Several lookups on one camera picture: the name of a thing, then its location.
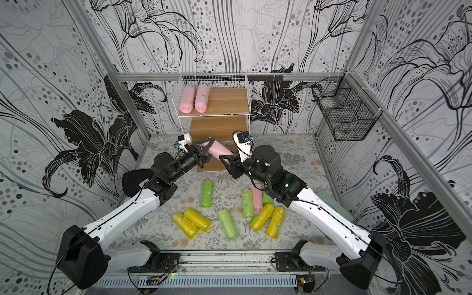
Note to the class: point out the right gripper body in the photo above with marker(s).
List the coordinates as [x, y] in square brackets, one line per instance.
[236, 168]

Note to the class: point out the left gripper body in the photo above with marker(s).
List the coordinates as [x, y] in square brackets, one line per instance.
[185, 161]

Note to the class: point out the pink trash bag roll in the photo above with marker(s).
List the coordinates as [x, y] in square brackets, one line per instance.
[201, 98]
[257, 195]
[186, 104]
[215, 148]

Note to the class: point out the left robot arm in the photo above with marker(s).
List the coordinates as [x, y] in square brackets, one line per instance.
[85, 253]

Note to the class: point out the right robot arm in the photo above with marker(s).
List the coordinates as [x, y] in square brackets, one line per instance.
[356, 253]

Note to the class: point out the green trash bag roll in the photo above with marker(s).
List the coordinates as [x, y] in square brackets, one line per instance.
[247, 204]
[227, 224]
[266, 199]
[207, 193]

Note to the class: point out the yellow trash bag roll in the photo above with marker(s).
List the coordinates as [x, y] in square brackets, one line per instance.
[260, 220]
[198, 220]
[190, 230]
[276, 223]

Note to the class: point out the black baseball cap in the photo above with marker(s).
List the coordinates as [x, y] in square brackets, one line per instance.
[132, 181]

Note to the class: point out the green tissue box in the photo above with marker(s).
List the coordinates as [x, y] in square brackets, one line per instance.
[331, 201]

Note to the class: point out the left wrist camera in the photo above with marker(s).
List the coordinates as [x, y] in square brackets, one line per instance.
[183, 141]

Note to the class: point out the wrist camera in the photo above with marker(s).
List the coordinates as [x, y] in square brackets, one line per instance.
[244, 144]
[183, 141]

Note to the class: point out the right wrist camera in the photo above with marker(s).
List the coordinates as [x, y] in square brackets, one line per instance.
[244, 144]

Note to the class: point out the white wire wooden shelf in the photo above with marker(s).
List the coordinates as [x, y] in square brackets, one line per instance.
[228, 107]

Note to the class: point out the black wire wall basket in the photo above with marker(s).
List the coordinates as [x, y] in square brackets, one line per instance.
[346, 114]

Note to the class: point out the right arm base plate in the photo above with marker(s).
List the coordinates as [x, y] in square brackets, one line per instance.
[285, 261]

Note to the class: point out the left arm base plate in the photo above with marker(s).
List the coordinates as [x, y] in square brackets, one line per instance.
[158, 263]

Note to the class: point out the white slotted cable duct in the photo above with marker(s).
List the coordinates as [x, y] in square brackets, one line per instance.
[200, 281]

